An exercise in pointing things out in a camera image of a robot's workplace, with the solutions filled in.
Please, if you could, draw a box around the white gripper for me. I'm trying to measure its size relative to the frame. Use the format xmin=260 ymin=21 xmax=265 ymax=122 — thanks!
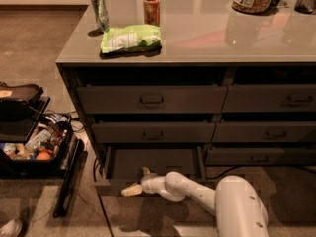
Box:
xmin=121 ymin=167 xmax=165 ymax=197

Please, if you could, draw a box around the drawer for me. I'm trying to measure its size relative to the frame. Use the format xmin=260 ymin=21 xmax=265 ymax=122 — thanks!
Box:
xmin=222 ymin=85 xmax=316 ymax=113
xmin=213 ymin=121 xmax=316 ymax=143
xmin=95 ymin=147 xmax=206 ymax=197
xmin=205 ymin=148 xmax=316 ymax=166
xmin=77 ymin=86 xmax=226 ymax=114
xmin=92 ymin=122 xmax=215 ymax=143

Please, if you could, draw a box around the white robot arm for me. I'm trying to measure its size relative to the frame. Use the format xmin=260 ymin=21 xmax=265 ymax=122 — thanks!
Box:
xmin=121 ymin=167 xmax=269 ymax=237

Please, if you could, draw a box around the grey drawer cabinet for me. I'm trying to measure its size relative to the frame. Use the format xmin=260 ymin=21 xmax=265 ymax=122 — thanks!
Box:
xmin=55 ymin=0 xmax=316 ymax=170

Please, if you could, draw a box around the black floor bar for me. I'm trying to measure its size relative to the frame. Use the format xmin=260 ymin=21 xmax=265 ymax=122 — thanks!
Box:
xmin=53 ymin=139 xmax=84 ymax=218

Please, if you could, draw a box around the orange fruit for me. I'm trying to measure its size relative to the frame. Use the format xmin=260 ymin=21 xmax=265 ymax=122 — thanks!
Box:
xmin=37 ymin=151 xmax=51 ymax=160

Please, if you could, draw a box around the black bin of groceries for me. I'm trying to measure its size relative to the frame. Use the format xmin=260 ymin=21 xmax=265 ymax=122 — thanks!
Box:
xmin=0 ymin=113 xmax=73 ymax=176

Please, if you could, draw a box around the white shoe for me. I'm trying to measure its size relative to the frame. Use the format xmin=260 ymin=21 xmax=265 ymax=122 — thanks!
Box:
xmin=0 ymin=219 xmax=23 ymax=237

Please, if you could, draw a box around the black case lid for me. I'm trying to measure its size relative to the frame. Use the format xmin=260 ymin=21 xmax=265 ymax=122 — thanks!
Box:
xmin=0 ymin=82 xmax=43 ymax=110

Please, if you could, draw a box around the green chip bag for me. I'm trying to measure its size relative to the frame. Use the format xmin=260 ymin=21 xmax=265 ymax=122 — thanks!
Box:
xmin=101 ymin=24 xmax=162 ymax=54

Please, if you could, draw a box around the green soda can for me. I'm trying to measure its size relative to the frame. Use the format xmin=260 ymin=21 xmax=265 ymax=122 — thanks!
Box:
xmin=91 ymin=0 xmax=110 ymax=32

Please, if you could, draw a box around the red soda can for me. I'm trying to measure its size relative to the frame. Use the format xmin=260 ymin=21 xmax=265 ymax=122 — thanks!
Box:
xmin=143 ymin=0 xmax=160 ymax=26

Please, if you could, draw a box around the dark glass bottle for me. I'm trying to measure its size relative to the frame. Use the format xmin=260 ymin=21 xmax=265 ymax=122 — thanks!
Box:
xmin=294 ymin=0 xmax=316 ymax=14

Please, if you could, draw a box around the black floor cable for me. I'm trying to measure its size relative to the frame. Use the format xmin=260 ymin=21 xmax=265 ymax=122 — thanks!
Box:
xmin=92 ymin=157 xmax=115 ymax=237

